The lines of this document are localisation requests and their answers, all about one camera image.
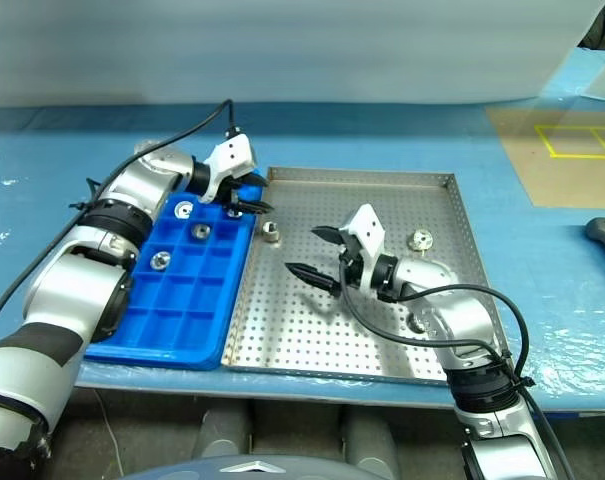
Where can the grey rounded shape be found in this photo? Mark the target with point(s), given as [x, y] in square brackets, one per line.
[224, 430]

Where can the brown mat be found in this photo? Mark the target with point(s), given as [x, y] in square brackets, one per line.
[557, 180]

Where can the perforated metal tray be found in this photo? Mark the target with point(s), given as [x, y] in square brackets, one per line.
[302, 340]

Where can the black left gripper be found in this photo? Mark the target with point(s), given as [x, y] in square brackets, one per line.
[234, 184]

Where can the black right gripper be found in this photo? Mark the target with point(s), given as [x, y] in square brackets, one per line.
[350, 257]

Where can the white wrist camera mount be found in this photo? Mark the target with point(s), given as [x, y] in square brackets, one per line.
[367, 227]
[229, 155]

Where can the blue compartment tray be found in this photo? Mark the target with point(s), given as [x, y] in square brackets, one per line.
[182, 320]

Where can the blue plastic table cover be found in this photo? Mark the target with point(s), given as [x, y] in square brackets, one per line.
[557, 275]

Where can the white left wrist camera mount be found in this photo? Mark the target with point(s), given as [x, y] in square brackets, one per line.
[229, 155]

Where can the yellow tape marking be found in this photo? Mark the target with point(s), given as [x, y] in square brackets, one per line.
[582, 156]

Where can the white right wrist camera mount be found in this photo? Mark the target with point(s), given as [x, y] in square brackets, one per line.
[367, 227]

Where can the white foam backdrop sheet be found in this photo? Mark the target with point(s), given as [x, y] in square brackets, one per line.
[232, 50]

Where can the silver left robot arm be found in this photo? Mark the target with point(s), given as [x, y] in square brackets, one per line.
[57, 280]

